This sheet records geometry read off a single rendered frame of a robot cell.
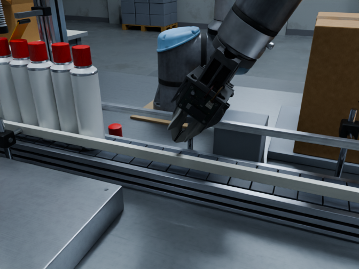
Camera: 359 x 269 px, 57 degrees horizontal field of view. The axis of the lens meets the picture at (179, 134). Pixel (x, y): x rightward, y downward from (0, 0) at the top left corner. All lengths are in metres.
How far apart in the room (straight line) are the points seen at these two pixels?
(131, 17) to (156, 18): 0.60
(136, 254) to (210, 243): 0.11
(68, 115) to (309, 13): 6.99
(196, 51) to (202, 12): 7.07
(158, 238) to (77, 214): 0.13
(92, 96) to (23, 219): 0.25
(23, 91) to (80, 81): 0.16
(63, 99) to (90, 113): 0.06
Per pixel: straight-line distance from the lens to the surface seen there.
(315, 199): 0.59
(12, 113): 0.82
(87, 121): 0.67
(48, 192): 0.60
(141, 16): 7.67
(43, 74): 0.71
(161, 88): 0.95
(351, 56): 0.70
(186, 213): 0.60
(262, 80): 1.33
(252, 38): 0.48
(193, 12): 8.03
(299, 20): 7.53
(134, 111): 0.67
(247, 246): 0.55
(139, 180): 0.63
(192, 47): 0.90
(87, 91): 0.65
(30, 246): 0.51
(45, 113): 0.74
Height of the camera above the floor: 1.21
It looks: 26 degrees down
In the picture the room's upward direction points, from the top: straight up
